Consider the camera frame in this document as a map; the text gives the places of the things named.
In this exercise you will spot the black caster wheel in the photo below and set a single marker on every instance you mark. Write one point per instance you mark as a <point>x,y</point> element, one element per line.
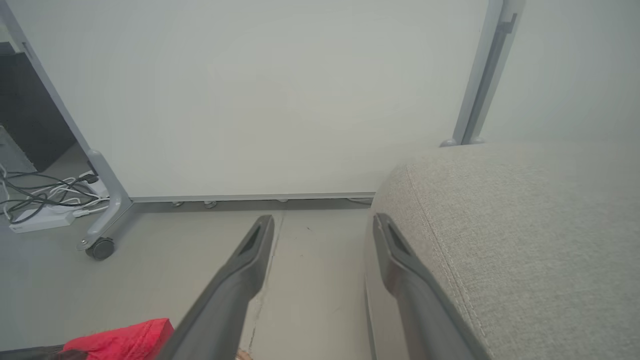
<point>101,248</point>

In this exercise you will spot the red fleece garment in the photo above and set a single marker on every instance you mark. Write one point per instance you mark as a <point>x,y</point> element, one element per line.
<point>125,341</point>

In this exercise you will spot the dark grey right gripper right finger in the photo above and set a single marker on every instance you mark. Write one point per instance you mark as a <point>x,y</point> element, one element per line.
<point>415,295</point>

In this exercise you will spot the long white power strip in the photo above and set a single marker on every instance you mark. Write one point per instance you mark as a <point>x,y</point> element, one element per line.
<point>42,218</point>

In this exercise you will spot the small white power strip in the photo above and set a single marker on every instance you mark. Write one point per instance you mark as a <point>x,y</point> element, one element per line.
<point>96,186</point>

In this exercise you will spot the beige fabric sofa seat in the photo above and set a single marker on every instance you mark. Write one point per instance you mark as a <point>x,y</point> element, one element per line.
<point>525,240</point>

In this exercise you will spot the white partition panel grey frame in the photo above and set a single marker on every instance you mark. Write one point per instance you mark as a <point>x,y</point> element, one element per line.
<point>575,65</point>
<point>250,100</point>

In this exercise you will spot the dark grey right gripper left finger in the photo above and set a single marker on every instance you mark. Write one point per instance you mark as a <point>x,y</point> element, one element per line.
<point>235,285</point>

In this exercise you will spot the black computer case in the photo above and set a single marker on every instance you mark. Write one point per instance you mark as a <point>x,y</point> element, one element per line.
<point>30,105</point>

